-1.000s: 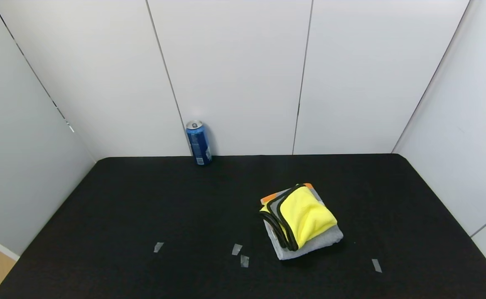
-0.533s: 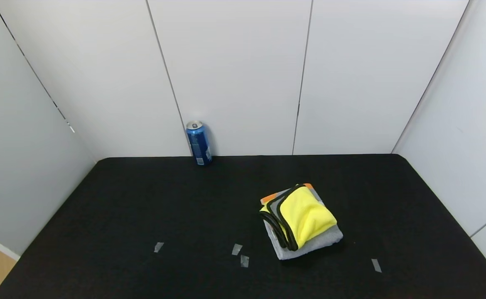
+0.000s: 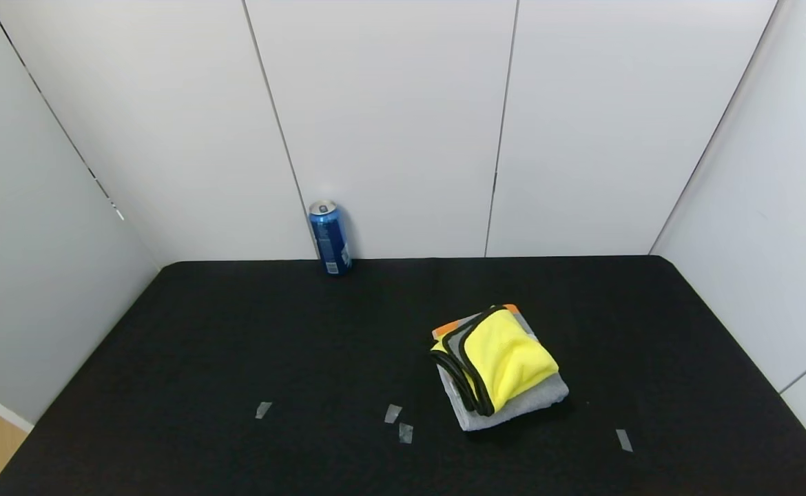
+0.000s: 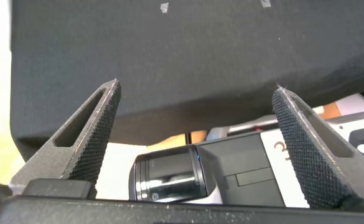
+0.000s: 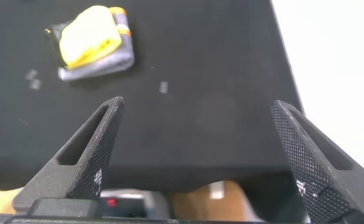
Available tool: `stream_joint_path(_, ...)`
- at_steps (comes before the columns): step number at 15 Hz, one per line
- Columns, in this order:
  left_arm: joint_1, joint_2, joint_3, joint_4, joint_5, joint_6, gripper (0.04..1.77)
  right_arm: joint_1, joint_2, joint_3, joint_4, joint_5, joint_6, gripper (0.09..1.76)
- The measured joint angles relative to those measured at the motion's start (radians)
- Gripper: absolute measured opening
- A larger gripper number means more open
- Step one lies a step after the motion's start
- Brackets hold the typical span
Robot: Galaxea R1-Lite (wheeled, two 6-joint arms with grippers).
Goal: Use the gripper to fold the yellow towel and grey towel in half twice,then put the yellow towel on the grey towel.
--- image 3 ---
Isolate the grey towel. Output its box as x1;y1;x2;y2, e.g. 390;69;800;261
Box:
432;303;570;433

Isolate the yellow towel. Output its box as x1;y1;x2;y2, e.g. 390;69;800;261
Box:
430;306;561;418

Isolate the black table cloth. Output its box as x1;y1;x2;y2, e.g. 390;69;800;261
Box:
0;256;806;496

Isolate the blue soda can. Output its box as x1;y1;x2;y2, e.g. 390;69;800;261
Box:
308;200;353;277

